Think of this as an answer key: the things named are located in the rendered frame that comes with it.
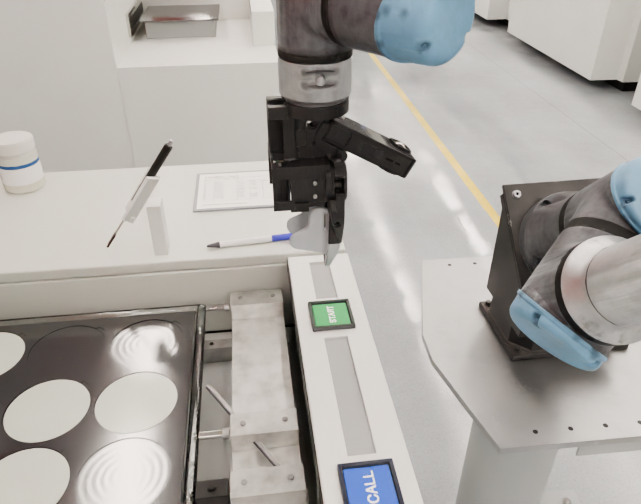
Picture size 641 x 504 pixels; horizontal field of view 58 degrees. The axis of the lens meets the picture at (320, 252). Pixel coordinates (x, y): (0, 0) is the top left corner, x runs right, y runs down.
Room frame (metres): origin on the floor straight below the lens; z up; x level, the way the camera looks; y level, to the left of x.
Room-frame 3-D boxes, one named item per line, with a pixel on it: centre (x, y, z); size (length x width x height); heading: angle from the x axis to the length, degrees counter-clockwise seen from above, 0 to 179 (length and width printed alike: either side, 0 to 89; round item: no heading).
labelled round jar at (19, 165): (0.97, 0.55, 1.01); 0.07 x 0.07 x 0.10
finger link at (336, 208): (0.58, -0.02, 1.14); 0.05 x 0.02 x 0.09; 8
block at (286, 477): (0.39, 0.06, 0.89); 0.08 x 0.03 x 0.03; 97
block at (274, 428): (0.47, 0.07, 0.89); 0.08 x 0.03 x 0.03; 97
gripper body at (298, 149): (0.60, 0.01, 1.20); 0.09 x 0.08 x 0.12; 98
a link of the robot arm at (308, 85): (0.59, 0.00, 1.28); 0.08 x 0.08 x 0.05
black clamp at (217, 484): (0.38, 0.12, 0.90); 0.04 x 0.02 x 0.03; 97
